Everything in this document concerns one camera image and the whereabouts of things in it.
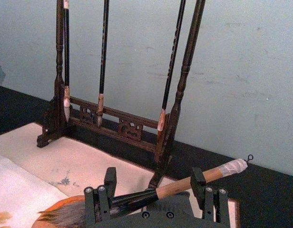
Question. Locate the thin black brush, grey tip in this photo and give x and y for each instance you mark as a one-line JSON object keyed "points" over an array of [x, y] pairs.
{"points": [[103, 59]]}

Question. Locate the cream felt mat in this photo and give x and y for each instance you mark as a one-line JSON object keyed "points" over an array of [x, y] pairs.
{"points": [[77, 154]]}

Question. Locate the white paper sheet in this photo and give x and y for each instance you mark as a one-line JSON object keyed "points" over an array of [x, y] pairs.
{"points": [[18, 185]]}

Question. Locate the orange dish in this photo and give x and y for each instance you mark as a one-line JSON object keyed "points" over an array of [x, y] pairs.
{"points": [[68, 200]]}

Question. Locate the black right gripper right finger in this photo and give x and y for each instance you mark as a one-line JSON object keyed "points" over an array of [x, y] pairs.
{"points": [[215, 204]]}

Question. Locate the dark wooden brush rack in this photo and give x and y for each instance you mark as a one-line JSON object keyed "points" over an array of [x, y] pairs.
{"points": [[184, 71]]}

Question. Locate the thin black brush, white tip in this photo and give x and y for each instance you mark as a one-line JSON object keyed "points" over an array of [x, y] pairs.
{"points": [[66, 47]]}

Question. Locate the thin black brush, brown tip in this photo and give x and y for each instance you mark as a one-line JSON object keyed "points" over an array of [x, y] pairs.
{"points": [[171, 71]]}

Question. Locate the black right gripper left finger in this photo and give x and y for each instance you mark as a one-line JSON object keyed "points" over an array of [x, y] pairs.
{"points": [[99, 204]]}

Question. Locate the black table cloth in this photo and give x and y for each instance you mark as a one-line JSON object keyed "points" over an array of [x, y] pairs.
{"points": [[256, 190]]}

